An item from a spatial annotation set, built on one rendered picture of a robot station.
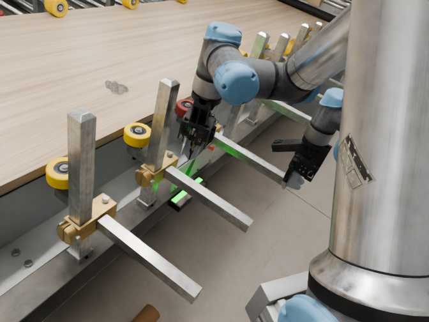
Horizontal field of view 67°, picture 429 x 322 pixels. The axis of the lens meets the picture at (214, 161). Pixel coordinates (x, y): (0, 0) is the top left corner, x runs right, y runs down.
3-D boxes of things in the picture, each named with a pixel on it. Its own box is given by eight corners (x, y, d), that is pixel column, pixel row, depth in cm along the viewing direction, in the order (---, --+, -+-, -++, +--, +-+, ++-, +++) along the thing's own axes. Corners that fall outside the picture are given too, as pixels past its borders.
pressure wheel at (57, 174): (82, 188, 87) (83, 155, 80) (82, 211, 82) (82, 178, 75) (49, 188, 84) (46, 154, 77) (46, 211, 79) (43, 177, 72)
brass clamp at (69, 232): (117, 217, 83) (119, 204, 80) (73, 250, 73) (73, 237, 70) (100, 204, 85) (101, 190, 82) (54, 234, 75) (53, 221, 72)
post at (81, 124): (89, 263, 87) (97, 112, 57) (78, 272, 84) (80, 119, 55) (80, 255, 88) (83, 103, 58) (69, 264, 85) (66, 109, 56)
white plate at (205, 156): (211, 160, 127) (218, 140, 121) (170, 193, 108) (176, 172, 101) (210, 160, 127) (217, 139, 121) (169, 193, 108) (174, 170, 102)
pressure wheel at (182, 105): (196, 131, 122) (203, 105, 115) (183, 139, 116) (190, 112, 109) (179, 121, 124) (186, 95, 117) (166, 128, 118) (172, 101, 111)
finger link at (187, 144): (173, 165, 85) (180, 137, 80) (179, 153, 90) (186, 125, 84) (184, 168, 85) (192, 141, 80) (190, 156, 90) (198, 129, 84)
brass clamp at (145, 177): (177, 170, 101) (180, 158, 98) (148, 192, 91) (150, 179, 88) (162, 160, 103) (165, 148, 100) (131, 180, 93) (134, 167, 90)
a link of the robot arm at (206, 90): (200, 64, 75) (233, 76, 75) (195, 82, 78) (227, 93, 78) (191, 76, 69) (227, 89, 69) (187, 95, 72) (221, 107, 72)
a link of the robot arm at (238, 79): (284, 75, 58) (263, 50, 66) (226, 66, 54) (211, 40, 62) (268, 112, 63) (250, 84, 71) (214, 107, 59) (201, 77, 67)
